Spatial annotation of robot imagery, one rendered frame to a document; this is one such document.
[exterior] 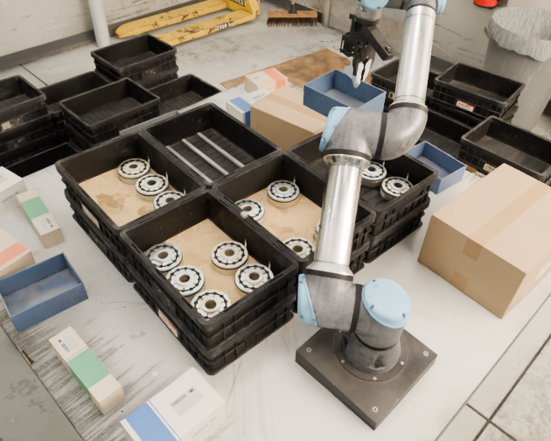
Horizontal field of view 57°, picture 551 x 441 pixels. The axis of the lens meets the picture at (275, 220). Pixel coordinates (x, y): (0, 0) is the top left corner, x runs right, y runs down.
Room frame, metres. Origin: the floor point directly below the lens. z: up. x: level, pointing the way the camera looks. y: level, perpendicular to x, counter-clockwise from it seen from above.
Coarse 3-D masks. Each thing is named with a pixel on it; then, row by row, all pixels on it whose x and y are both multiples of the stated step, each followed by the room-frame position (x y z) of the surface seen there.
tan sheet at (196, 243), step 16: (208, 224) 1.11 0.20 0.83; (176, 240) 1.04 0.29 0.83; (192, 240) 1.04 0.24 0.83; (208, 240) 1.05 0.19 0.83; (224, 240) 1.05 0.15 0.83; (192, 256) 0.98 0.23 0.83; (208, 256) 0.98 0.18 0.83; (208, 272) 0.92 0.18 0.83; (208, 288) 0.87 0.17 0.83; (224, 288) 0.87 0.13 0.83
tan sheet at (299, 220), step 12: (264, 192) 1.27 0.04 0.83; (264, 204) 1.22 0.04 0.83; (300, 204) 1.22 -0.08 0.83; (312, 204) 1.22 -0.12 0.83; (276, 216) 1.16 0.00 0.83; (288, 216) 1.16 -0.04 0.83; (300, 216) 1.16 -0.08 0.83; (312, 216) 1.17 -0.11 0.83; (276, 228) 1.11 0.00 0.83; (288, 228) 1.11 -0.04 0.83; (300, 228) 1.11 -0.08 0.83; (312, 228) 1.11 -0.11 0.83
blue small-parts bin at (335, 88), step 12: (336, 72) 1.52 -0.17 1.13; (312, 84) 1.44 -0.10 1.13; (324, 84) 1.49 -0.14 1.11; (336, 84) 1.52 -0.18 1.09; (348, 84) 1.48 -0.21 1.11; (360, 84) 1.45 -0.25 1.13; (312, 96) 1.39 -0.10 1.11; (324, 96) 1.36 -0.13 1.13; (336, 96) 1.47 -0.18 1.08; (348, 96) 1.47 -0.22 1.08; (360, 96) 1.45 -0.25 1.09; (372, 96) 1.42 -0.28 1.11; (384, 96) 1.38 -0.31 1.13; (312, 108) 1.39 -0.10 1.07; (324, 108) 1.36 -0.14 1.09; (360, 108) 1.30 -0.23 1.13; (372, 108) 1.34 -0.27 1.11
